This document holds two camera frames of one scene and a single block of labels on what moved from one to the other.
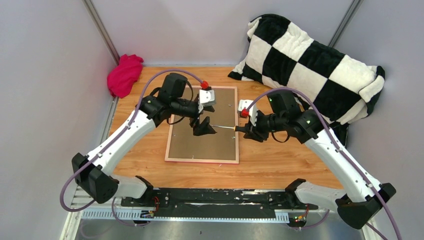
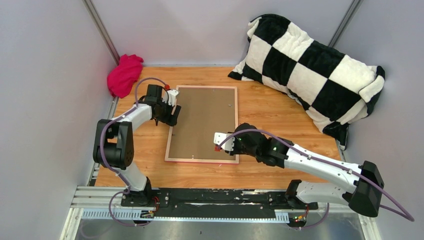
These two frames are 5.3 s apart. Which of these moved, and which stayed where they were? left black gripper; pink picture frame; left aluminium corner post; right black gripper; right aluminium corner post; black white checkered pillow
Moved: right black gripper; left black gripper
Stayed: black white checkered pillow; pink picture frame; left aluminium corner post; right aluminium corner post
